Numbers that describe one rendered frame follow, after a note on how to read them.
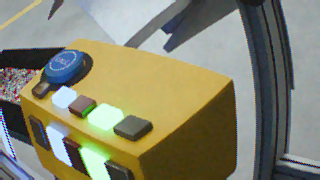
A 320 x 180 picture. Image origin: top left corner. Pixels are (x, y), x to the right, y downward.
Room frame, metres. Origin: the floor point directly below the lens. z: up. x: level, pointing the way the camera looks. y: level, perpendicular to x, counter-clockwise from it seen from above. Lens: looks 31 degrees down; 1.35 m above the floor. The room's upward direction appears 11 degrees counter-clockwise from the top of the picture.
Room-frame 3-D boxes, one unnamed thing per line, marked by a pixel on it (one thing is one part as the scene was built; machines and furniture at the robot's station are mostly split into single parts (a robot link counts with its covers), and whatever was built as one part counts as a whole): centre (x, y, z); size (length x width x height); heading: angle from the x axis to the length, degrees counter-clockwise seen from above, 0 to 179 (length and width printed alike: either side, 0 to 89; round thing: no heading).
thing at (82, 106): (0.45, 0.05, 1.08); 0.02 x 0.02 x 0.01; 44
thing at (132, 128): (0.42, 0.02, 1.08); 0.02 x 0.02 x 0.01; 44
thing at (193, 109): (0.48, 0.04, 1.02); 0.16 x 0.10 x 0.11; 44
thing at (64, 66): (0.52, 0.07, 1.08); 0.04 x 0.04 x 0.02
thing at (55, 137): (0.45, 0.09, 1.04); 0.02 x 0.01 x 0.03; 44
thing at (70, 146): (0.44, 0.07, 1.04); 0.02 x 0.01 x 0.03; 44
